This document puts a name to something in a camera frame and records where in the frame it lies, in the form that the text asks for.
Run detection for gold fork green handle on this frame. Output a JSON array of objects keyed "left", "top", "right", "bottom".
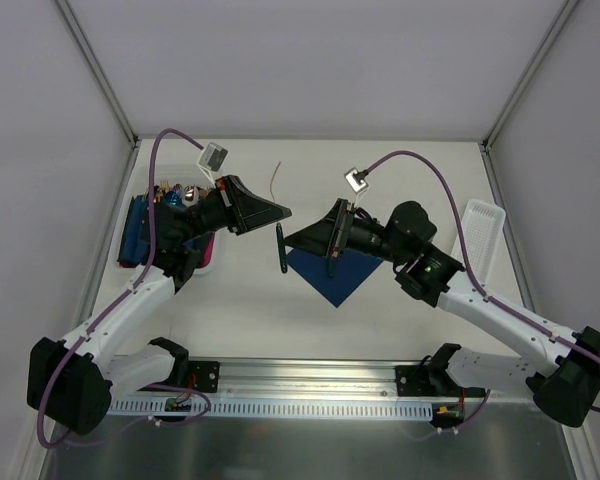
[{"left": 268, "top": 160, "right": 290, "bottom": 275}]

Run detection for dark blue paper napkin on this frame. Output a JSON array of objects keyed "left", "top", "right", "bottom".
[{"left": 287, "top": 249, "right": 383, "bottom": 308}]

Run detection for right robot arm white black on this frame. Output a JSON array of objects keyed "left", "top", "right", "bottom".
[{"left": 284, "top": 199, "right": 600, "bottom": 428}]

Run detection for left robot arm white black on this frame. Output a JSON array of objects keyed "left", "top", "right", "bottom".
[{"left": 26, "top": 175, "right": 292, "bottom": 449}]

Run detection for rolled blue napkin bundles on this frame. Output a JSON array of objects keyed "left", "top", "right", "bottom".
[{"left": 116, "top": 195, "right": 215, "bottom": 269}]

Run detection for white plastic bin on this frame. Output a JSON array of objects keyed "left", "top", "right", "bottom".
[{"left": 108, "top": 163, "right": 218, "bottom": 276}]

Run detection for gold spoons in bin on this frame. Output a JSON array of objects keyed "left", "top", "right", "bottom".
[{"left": 144, "top": 180, "right": 212, "bottom": 209}]

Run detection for white perforated cutlery tray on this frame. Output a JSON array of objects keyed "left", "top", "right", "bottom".
[{"left": 461, "top": 199, "right": 506, "bottom": 284}]

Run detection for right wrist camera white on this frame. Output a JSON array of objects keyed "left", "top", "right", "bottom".
[{"left": 344, "top": 168, "right": 369, "bottom": 195}]

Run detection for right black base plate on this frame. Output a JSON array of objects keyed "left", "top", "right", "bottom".
[{"left": 394, "top": 365, "right": 436, "bottom": 397}]

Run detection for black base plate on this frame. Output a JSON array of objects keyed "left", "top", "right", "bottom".
[
  {"left": 186, "top": 360, "right": 221, "bottom": 393},
  {"left": 394, "top": 365, "right": 436, "bottom": 397}
]

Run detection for aluminium mounting rail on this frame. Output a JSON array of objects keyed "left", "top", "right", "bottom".
[{"left": 103, "top": 346, "right": 567, "bottom": 401}]

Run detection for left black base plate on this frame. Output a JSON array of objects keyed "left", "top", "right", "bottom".
[{"left": 186, "top": 360, "right": 221, "bottom": 393}]

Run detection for left aluminium frame post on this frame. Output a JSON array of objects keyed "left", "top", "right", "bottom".
[{"left": 54, "top": 0, "right": 140, "bottom": 146}]

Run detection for aluminium frame post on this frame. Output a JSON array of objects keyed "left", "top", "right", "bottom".
[
  {"left": 54, "top": 0, "right": 140, "bottom": 146},
  {"left": 481, "top": 0, "right": 581, "bottom": 151}
]

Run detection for white slotted cable duct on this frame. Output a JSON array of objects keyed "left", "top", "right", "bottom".
[{"left": 108, "top": 395, "right": 434, "bottom": 422}]

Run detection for right aluminium frame post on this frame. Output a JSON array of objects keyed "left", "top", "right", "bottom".
[{"left": 481, "top": 0, "right": 581, "bottom": 151}]

